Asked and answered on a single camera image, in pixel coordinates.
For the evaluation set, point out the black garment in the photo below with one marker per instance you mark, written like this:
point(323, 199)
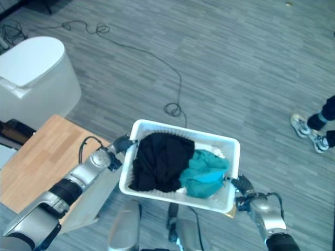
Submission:
point(159, 162)

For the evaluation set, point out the wooden top side table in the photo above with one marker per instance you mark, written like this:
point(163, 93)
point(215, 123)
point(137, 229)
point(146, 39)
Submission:
point(44, 162)

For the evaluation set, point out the teal garment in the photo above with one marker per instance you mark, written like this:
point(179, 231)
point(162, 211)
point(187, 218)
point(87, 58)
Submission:
point(202, 172)

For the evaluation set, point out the white plastic laundry basket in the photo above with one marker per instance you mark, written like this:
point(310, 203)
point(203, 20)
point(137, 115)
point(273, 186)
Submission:
point(146, 129)

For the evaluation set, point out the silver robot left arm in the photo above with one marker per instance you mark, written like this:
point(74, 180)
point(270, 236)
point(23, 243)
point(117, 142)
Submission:
point(65, 188)

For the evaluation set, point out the dark box beside table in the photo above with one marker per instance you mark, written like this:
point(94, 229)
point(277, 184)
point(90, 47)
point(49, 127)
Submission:
point(13, 130)

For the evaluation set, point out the white toilet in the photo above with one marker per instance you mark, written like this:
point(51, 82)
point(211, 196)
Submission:
point(34, 78)

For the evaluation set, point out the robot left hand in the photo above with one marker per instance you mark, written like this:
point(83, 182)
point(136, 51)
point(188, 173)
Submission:
point(123, 144)

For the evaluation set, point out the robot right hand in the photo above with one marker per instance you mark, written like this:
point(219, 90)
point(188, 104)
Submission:
point(242, 183)

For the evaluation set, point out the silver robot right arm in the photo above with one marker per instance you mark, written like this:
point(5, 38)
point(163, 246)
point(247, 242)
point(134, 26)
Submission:
point(269, 217)

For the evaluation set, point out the person's legs and sneakers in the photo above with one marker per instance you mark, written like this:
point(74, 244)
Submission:
point(314, 123)

